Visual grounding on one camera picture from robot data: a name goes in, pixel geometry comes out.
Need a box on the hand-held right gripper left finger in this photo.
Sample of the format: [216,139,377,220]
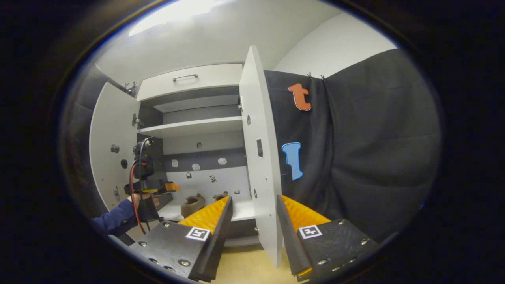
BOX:
[128,196,233,283]

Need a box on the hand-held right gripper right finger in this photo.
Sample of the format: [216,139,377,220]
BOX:
[276,194,379,282]

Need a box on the white door with camera sticker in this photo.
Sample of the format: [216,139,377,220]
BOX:
[89,82,141,211]

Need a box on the white shoe cabinet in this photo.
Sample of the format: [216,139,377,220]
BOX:
[134,62,257,249]

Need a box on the white door with headphones sticker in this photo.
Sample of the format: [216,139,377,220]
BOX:
[239,45,284,269]

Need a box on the white cabinet shelf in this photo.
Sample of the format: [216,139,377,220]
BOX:
[137,116,243,138]

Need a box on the black backdrop cloth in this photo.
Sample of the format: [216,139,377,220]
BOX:
[264,47,442,243]
[63,65,137,217]

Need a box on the red cable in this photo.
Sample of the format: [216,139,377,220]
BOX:
[129,162,147,235]

